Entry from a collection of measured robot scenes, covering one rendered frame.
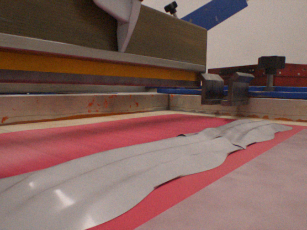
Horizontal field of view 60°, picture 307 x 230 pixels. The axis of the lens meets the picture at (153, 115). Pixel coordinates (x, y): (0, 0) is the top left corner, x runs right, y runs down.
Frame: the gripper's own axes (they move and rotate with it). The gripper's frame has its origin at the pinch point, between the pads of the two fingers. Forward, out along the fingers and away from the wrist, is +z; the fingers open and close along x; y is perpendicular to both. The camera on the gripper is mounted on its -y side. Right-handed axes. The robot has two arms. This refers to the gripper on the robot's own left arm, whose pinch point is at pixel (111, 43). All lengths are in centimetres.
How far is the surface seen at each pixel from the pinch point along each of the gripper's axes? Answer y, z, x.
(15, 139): 10.7, 9.8, -0.7
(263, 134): -7.2, 9.5, 15.3
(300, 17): -200, -48, -19
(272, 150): -1.3, 9.8, 17.7
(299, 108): -25.5, 7.6, 15.2
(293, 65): -93, -4, 0
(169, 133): -1.7, 9.8, 7.2
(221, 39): -200, -37, -79
